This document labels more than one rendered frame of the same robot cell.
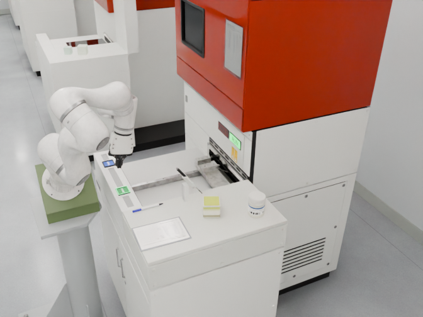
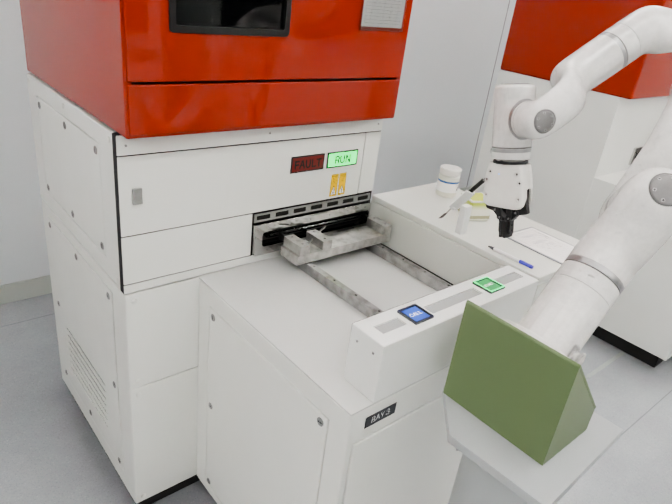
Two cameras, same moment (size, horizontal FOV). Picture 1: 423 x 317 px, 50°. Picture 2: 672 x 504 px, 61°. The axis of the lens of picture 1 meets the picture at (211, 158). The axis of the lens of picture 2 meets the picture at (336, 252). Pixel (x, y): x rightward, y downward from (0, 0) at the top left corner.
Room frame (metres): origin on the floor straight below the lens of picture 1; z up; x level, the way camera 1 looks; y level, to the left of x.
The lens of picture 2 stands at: (2.44, 1.45, 1.59)
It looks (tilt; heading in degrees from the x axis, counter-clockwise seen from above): 26 degrees down; 253
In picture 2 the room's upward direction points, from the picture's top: 7 degrees clockwise
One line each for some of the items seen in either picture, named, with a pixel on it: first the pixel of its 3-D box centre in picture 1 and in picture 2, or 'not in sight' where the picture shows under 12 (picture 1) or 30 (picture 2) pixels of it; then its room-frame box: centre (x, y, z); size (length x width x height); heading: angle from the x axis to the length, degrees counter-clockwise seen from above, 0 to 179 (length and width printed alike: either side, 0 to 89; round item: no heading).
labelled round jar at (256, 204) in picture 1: (256, 204); (448, 181); (1.56, -0.20, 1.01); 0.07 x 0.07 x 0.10
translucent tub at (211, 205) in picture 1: (211, 207); (474, 206); (1.55, 0.00, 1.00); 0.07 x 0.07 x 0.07; 2
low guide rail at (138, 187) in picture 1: (171, 178); (344, 292); (2.01, 0.21, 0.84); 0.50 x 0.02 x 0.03; 116
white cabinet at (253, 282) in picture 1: (179, 265); (384, 400); (1.81, 0.17, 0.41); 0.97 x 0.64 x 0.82; 26
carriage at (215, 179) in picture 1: (215, 179); (338, 243); (1.97, -0.02, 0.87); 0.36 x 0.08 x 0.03; 26
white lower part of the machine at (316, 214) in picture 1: (260, 206); (203, 321); (2.34, -0.32, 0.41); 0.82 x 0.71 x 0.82; 26
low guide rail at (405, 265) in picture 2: not in sight; (413, 269); (1.76, 0.09, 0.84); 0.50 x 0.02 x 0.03; 116
